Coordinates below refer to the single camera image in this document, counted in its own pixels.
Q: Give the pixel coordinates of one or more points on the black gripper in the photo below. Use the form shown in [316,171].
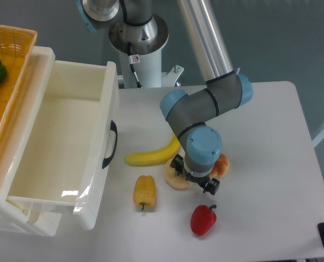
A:
[209,185]

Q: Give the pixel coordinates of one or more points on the beige ring donut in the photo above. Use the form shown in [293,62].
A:
[173,180]

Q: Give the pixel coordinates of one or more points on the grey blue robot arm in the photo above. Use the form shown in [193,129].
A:
[187,114]

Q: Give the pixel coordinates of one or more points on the golden braided bread roll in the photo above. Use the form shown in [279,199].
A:
[221,167]

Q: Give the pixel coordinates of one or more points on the yellow banana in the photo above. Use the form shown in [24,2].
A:
[155,157]

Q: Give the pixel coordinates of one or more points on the red bell pepper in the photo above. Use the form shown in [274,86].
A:
[202,219]

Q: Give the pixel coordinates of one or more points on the yellow bell pepper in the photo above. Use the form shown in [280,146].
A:
[144,195]

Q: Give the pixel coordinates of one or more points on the white plastic drawer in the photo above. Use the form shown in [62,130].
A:
[89,101]

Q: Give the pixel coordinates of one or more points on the white plastic drawer cabinet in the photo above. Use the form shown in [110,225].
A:
[29,152]

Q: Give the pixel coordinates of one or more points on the orange plastic basket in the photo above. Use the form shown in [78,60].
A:
[16,45]

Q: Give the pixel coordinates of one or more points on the black drawer handle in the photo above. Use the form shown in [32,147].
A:
[111,146]

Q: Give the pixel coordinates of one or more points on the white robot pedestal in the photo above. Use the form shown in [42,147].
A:
[140,54]

